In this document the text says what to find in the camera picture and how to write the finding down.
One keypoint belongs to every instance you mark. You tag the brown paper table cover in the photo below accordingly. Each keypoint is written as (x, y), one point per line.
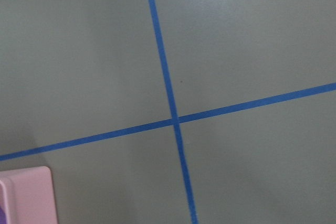
(173, 111)

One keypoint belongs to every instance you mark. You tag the pink plastic bin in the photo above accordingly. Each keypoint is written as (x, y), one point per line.
(27, 196)

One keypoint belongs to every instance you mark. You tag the purple foam block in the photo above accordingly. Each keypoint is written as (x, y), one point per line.
(2, 217)

